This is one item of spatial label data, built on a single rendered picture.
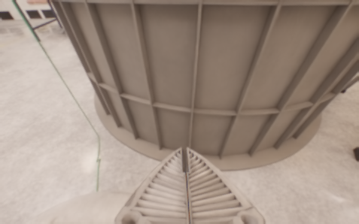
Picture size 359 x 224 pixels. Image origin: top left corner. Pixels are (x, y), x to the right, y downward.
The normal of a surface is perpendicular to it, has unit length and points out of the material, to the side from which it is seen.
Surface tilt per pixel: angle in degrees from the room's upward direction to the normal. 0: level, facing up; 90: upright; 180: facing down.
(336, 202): 0
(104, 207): 15
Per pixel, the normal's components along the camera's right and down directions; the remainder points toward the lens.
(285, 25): 0.06, 0.67
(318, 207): 0.00, -0.74
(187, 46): -0.20, 0.66
